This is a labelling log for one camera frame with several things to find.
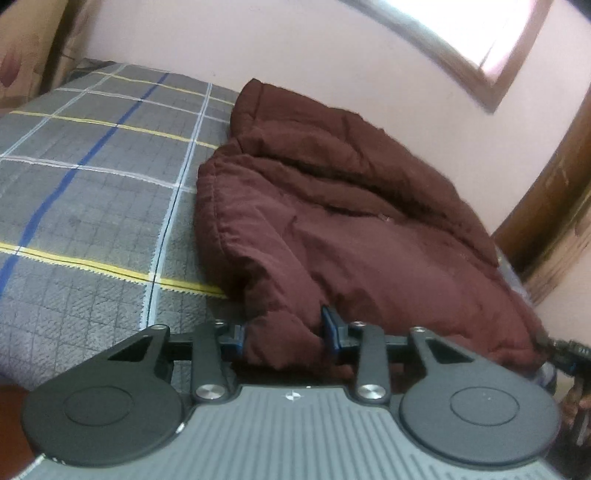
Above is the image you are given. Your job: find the grey plaid bed sheet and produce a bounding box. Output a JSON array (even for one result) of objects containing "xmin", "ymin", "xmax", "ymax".
[{"xmin": 0, "ymin": 58, "xmax": 560, "ymax": 395}]

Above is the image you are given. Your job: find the maroon puffer jacket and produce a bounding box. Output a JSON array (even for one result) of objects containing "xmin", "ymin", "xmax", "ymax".
[{"xmin": 194, "ymin": 78, "xmax": 549, "ymax": 370}]

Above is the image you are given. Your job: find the wooden door frame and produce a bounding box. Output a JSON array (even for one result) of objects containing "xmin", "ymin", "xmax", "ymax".
[{"xmin": 492, "ymin": 88, "xmax": 591, "ymax": 306}]

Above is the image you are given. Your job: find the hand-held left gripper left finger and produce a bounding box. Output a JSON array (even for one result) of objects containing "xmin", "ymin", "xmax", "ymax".
[{"xmin": 105, "ymin": 322, "xmax": 247, "ymax": 403}]

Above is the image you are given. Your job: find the window with wooden frame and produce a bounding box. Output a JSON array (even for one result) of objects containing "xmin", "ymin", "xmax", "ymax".
[{"xmin": 332, "ymin": 0, "xmax": 555, "ymax": 114}]

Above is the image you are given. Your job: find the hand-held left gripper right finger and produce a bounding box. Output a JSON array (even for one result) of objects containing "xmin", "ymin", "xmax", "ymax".
[{"xmin": 322, "ymin": 307, "xmax": 464, "ymax": 403}]

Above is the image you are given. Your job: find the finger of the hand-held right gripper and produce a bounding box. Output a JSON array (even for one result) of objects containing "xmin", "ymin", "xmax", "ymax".
[{"xmin": 536, "ymin": 336, "xmax": 591, "ymax": 376}]

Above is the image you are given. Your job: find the floral curtain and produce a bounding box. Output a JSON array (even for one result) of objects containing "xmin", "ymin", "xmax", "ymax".
[{"xmin": 0, "ymin": 0, "xmax": 105, "ymax": 110}]

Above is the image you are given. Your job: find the brown cloth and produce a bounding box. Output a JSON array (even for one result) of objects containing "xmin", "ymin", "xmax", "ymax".
[{"xmin": 0, "ymin": 383, "xmax": 31, "ymax": 463}]

